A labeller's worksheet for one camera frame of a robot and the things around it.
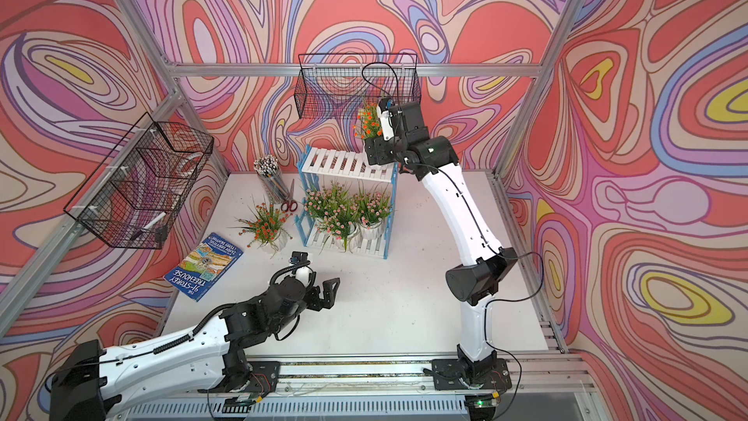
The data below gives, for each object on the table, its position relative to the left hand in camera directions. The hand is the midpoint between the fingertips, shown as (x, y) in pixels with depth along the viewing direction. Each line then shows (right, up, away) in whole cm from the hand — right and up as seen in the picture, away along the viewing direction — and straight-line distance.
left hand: (332, 281), depth 77 cm
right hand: (+14, +35, -1) cm, 38 cm away
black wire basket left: (-51, +22, -4) cm, 55 cm away
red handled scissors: (-21, +20, +32) cm, 43 cm away
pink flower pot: (0, +15, +7) cm, 17 cm away
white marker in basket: (-45, +17, -4) cm, 48 cm away
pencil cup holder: (-25, +31, +21) cm, 45 cm away
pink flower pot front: (-7, +24, +13) cm, 28 cm away
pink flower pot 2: (+10, +19, +10) cm, 24 cm away
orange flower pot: (-22, +15, +10) cm, 28 cm away
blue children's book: (-44, 0, +12) cm, 45 cm away
